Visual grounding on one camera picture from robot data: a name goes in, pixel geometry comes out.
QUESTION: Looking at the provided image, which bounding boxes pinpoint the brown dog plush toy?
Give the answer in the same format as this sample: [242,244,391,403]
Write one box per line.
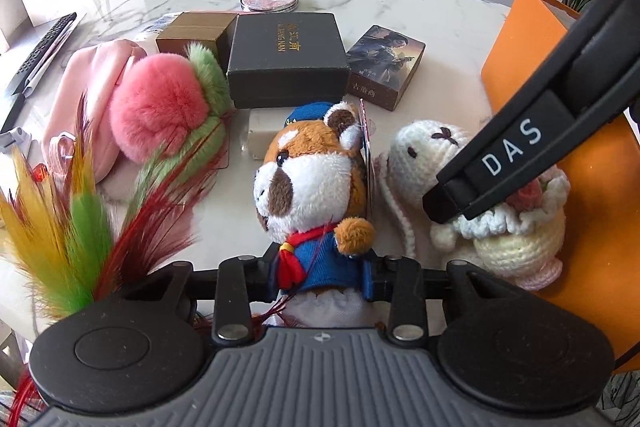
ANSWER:
[253,102,378,329]

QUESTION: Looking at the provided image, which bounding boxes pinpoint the white crochet bunny doll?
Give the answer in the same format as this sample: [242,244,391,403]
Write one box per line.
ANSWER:
[375,120,570,291]

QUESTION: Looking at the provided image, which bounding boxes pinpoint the pink fluffy peach plush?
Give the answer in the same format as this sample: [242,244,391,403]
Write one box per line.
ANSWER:
[111,42,232,169]

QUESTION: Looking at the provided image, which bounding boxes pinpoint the colourful feather toy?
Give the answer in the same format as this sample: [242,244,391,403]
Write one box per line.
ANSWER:
[0,92,229,427]

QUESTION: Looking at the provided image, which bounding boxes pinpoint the dark illustrated card box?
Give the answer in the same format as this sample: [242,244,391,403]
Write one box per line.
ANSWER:
[346,25,425,112]

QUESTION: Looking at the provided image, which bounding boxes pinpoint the black gift box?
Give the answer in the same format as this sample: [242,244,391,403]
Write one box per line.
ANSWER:
[227,12,349,109]

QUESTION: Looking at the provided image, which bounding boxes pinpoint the pink leather wallet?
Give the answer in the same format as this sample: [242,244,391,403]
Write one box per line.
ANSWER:
[41,39,146,182]

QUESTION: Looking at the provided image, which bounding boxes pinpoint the brown cardboard gift box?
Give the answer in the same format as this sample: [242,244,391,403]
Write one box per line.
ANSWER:
[155,11,238,63]

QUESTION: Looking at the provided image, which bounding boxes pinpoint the red small object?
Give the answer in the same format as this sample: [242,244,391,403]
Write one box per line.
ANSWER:
[32,162,50,183]

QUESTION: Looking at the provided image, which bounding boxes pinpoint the orange storage box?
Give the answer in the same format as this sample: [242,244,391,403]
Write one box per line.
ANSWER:
[480,0,640,358]

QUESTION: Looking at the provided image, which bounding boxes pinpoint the white paper sheets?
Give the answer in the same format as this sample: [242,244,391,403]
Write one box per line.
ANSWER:
[22,12,84,98]

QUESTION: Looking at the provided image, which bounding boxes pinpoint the black remote control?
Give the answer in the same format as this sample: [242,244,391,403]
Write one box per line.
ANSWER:
[4,19,59,96]

